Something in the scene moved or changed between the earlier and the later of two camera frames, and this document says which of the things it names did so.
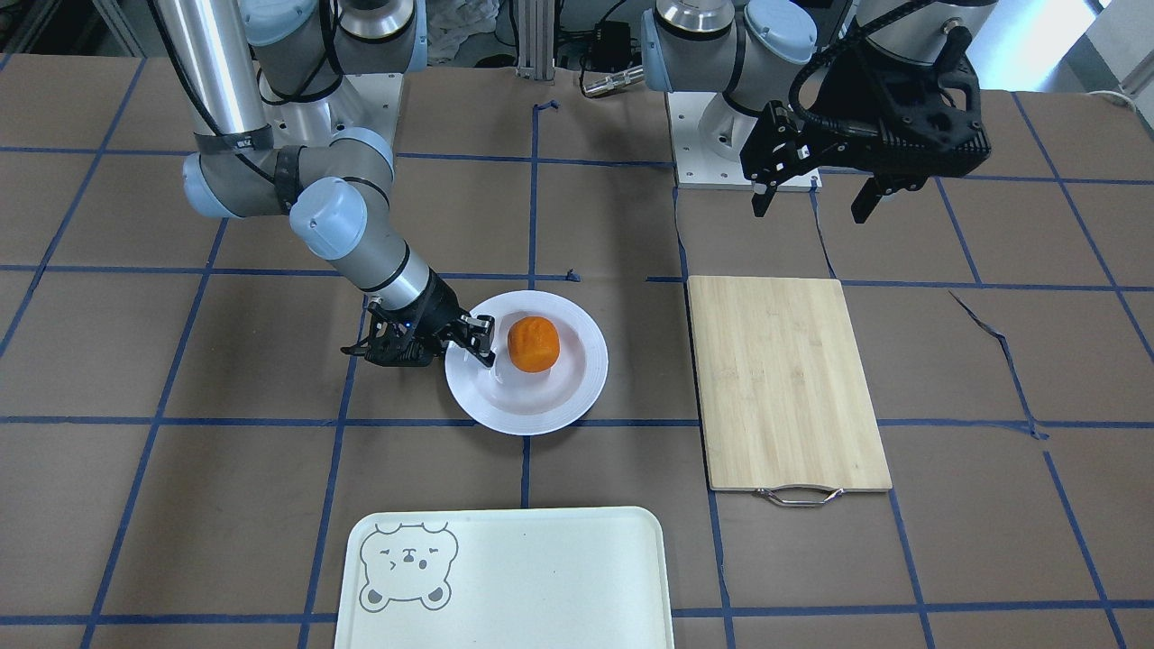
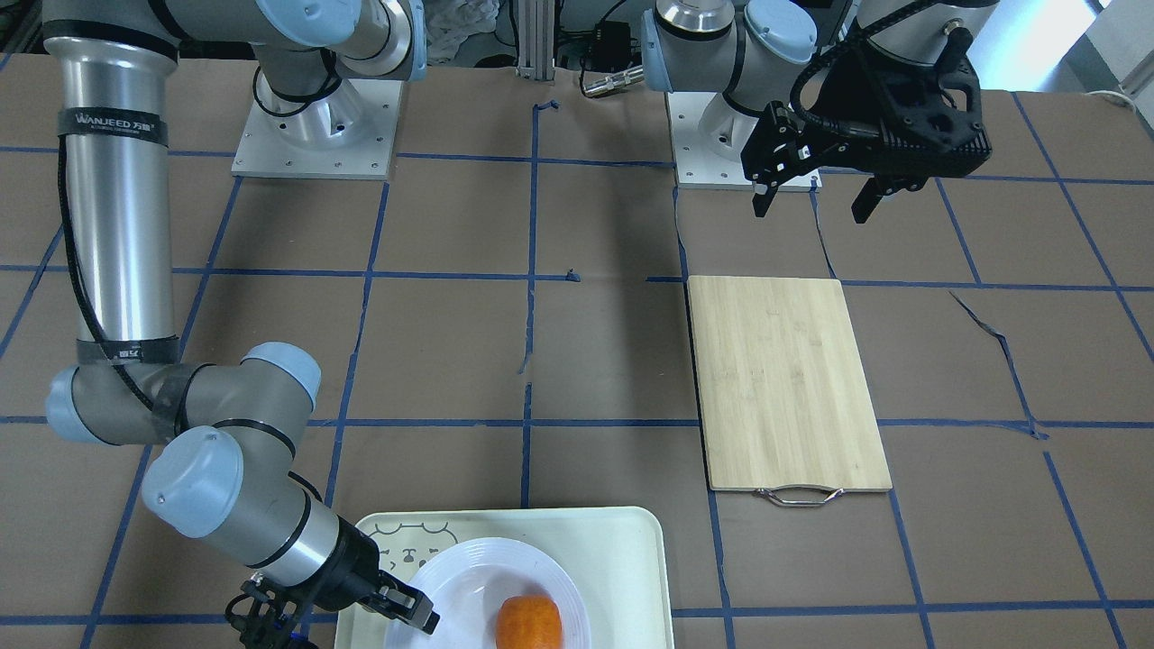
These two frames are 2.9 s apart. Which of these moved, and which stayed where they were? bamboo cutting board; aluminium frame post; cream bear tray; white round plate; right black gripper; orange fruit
Moved: white round plate; right black gripper; orange fruit
Stayed: cream bear tray; aluminium frame post; bamboo cutting board
